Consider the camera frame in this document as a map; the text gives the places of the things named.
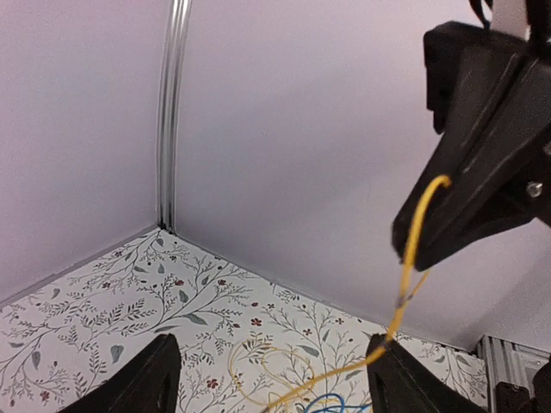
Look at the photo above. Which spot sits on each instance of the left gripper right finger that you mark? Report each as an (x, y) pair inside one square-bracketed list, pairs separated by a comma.
[(398, 383)]

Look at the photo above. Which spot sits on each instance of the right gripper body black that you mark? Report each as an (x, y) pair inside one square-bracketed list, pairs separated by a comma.
[(526, 192)]

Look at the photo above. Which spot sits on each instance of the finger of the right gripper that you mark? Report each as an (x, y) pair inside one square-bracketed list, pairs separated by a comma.
[(470, 72)]

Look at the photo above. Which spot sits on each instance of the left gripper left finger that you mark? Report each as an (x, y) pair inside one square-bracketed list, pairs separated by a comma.
[(147, 383)]

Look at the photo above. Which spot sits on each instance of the floral table mat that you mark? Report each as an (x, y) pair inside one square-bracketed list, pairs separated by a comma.
[(244, 341)]

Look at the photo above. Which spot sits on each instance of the right aluminium corner post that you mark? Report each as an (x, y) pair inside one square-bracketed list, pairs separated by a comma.
[(168, 111)]

